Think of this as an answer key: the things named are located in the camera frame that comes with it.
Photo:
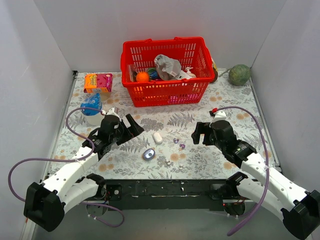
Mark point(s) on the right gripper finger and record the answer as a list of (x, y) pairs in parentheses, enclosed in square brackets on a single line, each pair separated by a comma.
[(208, 133), (199, 129)]

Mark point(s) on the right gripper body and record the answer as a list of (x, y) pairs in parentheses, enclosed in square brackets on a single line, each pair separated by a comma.
[(206, 135)]

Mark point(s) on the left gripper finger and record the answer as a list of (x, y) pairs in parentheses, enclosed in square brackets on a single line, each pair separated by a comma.
[(134, 129), (124, 137)]

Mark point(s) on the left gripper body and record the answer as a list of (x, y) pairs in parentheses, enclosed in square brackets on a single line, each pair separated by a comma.
[(124, 130)]

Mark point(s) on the blue earbud charging case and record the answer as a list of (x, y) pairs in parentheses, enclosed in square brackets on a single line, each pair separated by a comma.
[(149, 154)]

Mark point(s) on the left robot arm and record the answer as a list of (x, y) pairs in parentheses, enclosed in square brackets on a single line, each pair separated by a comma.
[(46, 203)]

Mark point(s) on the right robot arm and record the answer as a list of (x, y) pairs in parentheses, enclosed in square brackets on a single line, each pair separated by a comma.
[(296, 207)]

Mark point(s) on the white earbud charging case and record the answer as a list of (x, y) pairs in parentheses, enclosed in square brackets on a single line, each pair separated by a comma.
[(158, 139)]

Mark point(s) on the orange pink snack box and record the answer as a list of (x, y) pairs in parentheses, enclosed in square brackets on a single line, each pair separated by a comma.
[(98, 83)]

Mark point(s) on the orange fruit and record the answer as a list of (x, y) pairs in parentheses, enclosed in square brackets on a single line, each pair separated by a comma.
[(142, 77)]

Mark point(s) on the white pump bottle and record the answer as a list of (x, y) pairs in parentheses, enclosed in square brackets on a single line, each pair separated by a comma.
[(188, 71)]

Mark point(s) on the red plastic shopping basket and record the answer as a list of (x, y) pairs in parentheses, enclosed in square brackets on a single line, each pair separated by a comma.
[(139, 56)]

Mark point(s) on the green melon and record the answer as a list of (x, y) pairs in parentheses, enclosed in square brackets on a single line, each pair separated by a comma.
[(239, 74)]

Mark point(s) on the grey crumpled bag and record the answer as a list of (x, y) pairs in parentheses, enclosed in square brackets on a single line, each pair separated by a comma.
[(166, 67)]

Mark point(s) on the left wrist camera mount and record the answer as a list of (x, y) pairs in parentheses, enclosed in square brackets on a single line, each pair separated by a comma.
[(112, 111)]

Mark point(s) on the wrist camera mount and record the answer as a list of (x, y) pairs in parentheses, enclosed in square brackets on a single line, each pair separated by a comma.
[(112, 111), (217, 115)]

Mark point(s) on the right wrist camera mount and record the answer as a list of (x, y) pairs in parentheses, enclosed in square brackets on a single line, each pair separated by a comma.
[(217, 115)]

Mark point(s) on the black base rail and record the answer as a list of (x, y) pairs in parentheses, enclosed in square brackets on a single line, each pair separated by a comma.
[(171, 194)]

